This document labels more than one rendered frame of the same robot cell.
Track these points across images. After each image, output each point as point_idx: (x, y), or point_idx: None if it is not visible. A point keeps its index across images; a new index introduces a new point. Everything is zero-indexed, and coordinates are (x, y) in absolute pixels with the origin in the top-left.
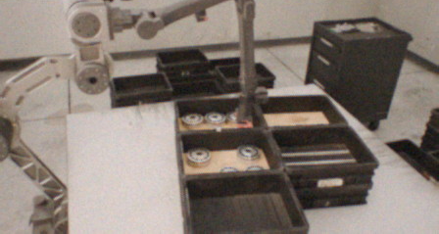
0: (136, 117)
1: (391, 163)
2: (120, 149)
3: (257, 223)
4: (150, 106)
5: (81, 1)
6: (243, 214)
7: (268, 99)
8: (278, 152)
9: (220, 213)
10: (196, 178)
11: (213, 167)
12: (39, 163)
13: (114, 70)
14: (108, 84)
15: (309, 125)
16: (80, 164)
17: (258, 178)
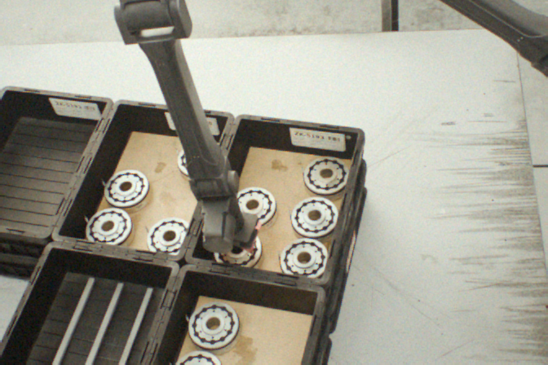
0: (470, 136)
1: None
2: (359, 100)
3: (24, 202)
4: (521, 167)
5: None
6: (48, 191)
7: (203, 245)
8: (98, 251)
9: (68, 164)
10: (102, 115)
11: (171, 181)
12: (381, 11)
13: None
14: None
15: (151, 354)
16: (331, 49)
17: None
